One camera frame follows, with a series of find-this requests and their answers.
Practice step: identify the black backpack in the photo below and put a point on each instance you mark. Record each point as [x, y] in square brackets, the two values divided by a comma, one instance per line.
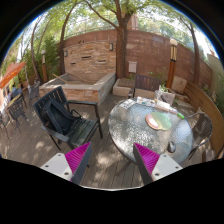
[57, 117]

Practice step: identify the round glass patio table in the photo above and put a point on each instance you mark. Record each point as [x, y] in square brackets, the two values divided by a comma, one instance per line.
[128, 126]

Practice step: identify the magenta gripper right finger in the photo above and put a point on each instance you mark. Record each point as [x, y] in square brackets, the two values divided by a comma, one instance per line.
[153, 166]

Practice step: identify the dark green patio chair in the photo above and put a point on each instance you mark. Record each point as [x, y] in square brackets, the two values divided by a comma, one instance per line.
[80, 132]

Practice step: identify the grey computer mouse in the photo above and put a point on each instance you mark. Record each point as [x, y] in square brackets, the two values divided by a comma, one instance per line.
[171, 148]

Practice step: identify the clear plastic container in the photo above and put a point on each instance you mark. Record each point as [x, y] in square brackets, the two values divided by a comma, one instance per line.
[164, 96]

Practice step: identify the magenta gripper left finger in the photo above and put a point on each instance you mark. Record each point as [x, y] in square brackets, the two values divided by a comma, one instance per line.
[70, 166]

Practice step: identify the wooden lamp post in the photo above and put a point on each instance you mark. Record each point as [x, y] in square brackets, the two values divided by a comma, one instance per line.
[172, 66]

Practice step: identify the metal mesh chair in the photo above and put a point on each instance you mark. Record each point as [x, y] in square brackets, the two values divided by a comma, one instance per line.
[202, 131]

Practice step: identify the green marker pen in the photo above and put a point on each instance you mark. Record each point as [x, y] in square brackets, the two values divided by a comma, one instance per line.
[180, 115]

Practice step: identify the papers on table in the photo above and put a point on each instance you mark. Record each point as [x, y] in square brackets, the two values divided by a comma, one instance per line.
[127, 103]

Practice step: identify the black metal chair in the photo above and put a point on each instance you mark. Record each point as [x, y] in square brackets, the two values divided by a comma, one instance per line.
[15, 110]

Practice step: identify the large tree trunk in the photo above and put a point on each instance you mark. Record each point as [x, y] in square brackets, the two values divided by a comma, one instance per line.
[121, 44]

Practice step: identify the orange patio umbrella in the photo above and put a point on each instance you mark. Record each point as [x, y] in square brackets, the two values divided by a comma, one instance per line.
[12, 70]

